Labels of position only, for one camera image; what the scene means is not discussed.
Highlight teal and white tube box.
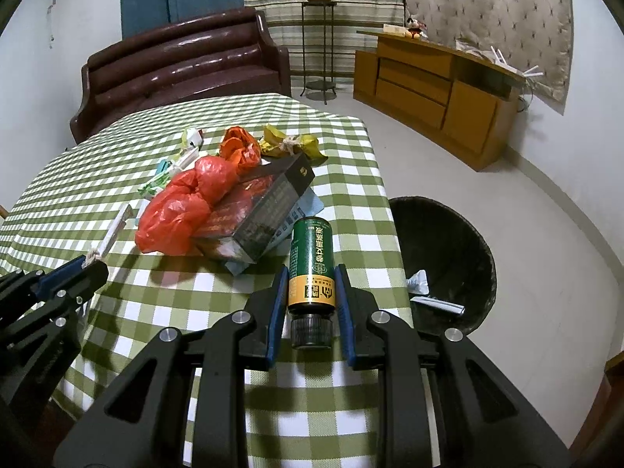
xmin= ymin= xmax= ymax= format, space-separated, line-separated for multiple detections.
xmin=156 ymin=150 xmax=197 ymax=177

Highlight black metal plant stand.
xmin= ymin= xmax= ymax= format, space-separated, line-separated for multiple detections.
xmin=298 ymin=0 xmax=338 ymax=104

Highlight green checked tablecloth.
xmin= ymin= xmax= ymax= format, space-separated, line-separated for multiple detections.
xmin=0 ymin=92 xmax=415 ymax=437

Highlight flat white stick wrapper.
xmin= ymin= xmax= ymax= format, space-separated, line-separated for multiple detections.
xmin=409 ymin=296 xmax=465 ymax=316

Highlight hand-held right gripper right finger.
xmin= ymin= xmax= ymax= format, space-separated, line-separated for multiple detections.
xmin=334 ymin=263 xmax=573 ymax=468

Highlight dark brown leather sofa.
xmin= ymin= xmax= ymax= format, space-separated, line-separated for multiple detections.
xmin=69 ymin=7 xmax=292 ymax=145

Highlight white squeezed tube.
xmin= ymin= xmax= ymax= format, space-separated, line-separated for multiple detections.
xmin=407 ymin=269 xmax=429 ymax=296

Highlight long white box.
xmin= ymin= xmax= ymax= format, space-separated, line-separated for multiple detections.
xmin=87 ymin=204 xmax=135 ymax=268

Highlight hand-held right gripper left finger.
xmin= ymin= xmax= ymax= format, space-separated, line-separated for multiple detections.
xmin=53 ymin=263 xmax=288 ymax=468

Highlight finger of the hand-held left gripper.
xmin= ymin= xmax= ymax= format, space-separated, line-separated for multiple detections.
xmin=0 ymin=263 xmax=109 ymax=353
xmin=0 ymin=255 xmax=89 ymax=304

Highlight beige quilted curtain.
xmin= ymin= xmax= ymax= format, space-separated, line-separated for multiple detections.
xmin=404 ymin=0 xmax=573 ymax=117

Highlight black cardboard box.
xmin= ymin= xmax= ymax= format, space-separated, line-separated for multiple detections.
xmin=192 ymin=152 xmax=315 ymax=261

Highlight white router with antennas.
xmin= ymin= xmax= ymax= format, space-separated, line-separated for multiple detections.
xmin=490 ymin=46 xmax=543 ymax=79

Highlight white papers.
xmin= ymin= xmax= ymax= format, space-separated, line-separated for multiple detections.
xmin=456 ymin=39 xmax=493 ymax=59

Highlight black woven waste bin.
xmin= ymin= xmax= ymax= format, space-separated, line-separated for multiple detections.
xmin=388 ymin=196 xmax=497 ymax=337

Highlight red plastic bag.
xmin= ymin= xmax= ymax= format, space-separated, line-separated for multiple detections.
xmin=135 ymin=155 xmax=239 ymax=255

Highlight brown wooden furniture edge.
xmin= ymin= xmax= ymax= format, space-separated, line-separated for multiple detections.
xmin=568 ymin=351 xmax=614 ymax=454

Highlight wooden sideboard cabinet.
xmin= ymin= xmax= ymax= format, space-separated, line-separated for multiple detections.
xmin=352 ymin=29 xmax=527 ymax=172

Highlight green bottle with yellow label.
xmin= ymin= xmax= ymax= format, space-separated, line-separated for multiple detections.
xmin=287 ymin=216 xmax=336 ymax=350

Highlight orange plastic bag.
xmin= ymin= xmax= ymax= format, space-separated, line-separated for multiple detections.
xmin=219 ymin=127 xmax=262 ymax=175

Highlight crumpled yellow wrapper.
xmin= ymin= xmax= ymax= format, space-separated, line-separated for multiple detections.
xmin=258 ymin=124 xmax=328 ymax=167

